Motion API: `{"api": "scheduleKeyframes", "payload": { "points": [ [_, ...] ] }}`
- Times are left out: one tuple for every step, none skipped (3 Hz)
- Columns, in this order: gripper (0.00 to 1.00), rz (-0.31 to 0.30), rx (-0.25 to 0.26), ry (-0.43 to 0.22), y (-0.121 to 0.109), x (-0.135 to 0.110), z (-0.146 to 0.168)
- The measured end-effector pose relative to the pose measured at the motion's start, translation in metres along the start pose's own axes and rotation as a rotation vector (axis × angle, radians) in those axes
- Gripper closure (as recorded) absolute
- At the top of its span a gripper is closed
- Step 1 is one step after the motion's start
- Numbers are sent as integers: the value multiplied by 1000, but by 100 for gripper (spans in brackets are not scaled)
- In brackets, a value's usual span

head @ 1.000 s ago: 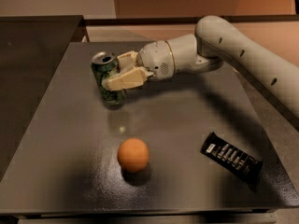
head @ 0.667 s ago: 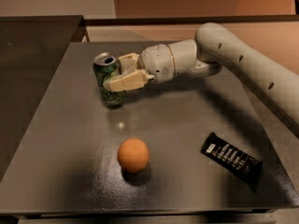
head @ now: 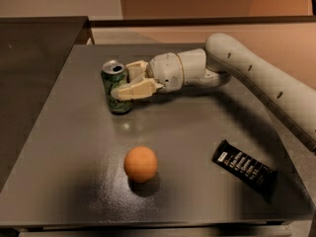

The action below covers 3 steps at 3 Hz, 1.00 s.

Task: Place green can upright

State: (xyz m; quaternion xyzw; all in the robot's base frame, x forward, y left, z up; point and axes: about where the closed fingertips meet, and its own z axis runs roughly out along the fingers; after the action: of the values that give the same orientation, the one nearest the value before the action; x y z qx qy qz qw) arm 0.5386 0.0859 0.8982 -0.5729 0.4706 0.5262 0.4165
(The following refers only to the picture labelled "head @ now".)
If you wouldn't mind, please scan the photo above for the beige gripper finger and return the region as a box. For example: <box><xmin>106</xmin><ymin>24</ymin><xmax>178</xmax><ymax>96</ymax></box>
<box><xmin>111</xmin><ymin>78</ymin><xmax>164</xmax><ymax>101</ymax></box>
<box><xmin>126</xmin><ymin>60</ymin><xmax>148</xmax><ymax>83</ymax></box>

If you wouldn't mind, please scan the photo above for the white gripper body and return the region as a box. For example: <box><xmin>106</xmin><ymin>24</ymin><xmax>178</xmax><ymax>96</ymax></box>
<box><xmin>149</xmin><ymin>52</ymin><xmax>184</xmax><ymax>93</ymax></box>

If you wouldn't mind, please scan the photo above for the green soda can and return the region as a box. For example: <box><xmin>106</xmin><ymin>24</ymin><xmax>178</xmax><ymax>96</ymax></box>
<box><xmin>101</xmin><ymin>60</ymin><xmax>132</xmax><ymax>115</ymax></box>

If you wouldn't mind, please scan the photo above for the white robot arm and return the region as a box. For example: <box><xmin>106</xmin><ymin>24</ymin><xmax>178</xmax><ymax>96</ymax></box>
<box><xmin>110</xmin><ymin>34</ymin><xmax>316</xmax><ymax>151</ymax></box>

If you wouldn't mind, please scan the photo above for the orange ball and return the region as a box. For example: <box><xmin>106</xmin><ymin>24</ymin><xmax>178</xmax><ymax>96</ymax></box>
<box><xmin>123</xmin><ymin>146</ymin><xmax>158</xmax><ymax>184</ymax></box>

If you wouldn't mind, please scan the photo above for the black snack bar wrapper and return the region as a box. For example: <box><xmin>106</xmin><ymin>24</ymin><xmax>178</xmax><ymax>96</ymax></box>
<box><xmin>212</xmin><ymin>140</ymin><xmax>277</xmax><ymax>195</ymax></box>

